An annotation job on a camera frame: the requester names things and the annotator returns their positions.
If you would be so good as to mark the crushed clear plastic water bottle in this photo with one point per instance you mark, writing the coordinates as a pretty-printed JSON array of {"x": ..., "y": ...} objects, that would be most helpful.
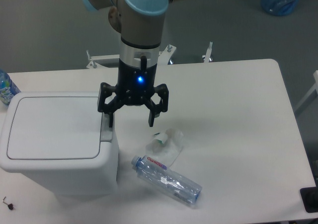
[{"x": 166, "y": 180}]

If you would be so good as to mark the white furniture frame at right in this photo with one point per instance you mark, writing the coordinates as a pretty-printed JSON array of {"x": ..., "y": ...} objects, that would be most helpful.
[{"x": 308, "y": 98}]

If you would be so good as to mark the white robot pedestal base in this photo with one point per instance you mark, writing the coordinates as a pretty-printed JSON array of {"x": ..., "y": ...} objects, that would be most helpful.
[{"x": 165, "y": 58}]

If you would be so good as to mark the small black metal key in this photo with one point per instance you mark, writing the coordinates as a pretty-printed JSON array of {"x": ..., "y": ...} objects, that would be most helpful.
[{"x": 10, "y": 206}]

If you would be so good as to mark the crumpled clear plastic wrapper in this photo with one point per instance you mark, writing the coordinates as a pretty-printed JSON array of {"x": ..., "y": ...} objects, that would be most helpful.
[{"x": 165, "y": 146}]

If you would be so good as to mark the white push-lid trash can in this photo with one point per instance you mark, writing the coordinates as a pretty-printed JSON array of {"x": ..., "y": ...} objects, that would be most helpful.
[{"x": 60, "y": 141}]

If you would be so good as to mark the black table-edge clamp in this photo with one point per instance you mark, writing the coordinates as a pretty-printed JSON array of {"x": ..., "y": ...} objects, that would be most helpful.
[{"x": 310, "y": 199}]

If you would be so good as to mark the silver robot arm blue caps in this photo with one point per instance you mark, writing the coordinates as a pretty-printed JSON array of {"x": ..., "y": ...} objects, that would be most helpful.
[{"x": 140, "y": 24}]

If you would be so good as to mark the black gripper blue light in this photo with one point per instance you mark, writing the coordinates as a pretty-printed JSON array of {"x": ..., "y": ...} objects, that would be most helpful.
[{"x": 134, "y": 87}]

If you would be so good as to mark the blue labelled drink bottle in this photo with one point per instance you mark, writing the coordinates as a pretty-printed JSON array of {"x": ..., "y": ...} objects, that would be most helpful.
[{"x": 8, "y": 89}]

